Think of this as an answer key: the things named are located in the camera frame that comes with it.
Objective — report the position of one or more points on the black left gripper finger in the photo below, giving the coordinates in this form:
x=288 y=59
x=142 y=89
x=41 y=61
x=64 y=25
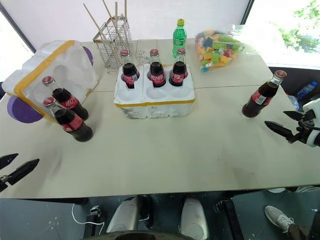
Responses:
x=7 y=159
x=22 y=171

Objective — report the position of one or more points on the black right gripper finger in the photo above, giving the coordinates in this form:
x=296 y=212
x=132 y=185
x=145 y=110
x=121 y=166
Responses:
x=300 y=116
x=282 y=131

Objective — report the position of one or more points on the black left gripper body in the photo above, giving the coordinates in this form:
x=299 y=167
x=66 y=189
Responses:
x=3 y=183

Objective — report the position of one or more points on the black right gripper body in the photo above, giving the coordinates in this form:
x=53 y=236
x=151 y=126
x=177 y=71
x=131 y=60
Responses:
x=305 y=130

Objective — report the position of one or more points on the glass cola bottle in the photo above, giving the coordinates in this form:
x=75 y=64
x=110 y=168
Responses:
x=260 y=98
x=129 y=72
x=178 y=71
x=75 y=126
x=71 y=103
x=156 y=72

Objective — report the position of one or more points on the white foam bottle holder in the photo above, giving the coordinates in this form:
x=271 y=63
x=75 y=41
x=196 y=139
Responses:
x=155 y=105

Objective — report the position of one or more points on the water bottle blue label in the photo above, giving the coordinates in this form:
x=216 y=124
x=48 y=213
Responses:
x=306 y=90

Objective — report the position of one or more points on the purple disc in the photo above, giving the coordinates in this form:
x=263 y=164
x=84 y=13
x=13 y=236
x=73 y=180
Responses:
x=21 y=111

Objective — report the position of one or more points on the grey sneaker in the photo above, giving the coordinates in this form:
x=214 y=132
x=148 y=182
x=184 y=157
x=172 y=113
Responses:
x=278 y=218

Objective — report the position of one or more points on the bag of coloured blocks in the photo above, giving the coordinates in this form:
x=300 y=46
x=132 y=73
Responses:
x=217 y=50

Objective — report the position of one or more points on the silver robot left leg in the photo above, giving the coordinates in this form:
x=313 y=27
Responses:
x=122 y=217

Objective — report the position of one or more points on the silver robot leg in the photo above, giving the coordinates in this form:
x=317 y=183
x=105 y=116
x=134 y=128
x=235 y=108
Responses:
x=195 y=217
x=122 y=217

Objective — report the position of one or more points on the silver robot right leg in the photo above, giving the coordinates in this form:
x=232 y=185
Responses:
x=195 y=217

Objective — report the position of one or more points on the green soda bottle yellow cap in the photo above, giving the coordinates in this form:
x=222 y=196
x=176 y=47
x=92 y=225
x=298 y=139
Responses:
x=179 y=40

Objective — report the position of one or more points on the wooden stick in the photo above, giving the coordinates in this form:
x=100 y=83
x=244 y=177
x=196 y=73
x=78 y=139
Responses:
x=125 y=10
x=91 y=15
x=110 y=13
x=116 y=10

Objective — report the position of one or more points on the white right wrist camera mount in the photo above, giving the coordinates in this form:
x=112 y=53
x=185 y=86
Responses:
x=313 y=105

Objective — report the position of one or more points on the black window frame bar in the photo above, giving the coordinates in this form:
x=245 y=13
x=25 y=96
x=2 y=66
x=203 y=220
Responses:
x=248 y=11
x=17 y=28

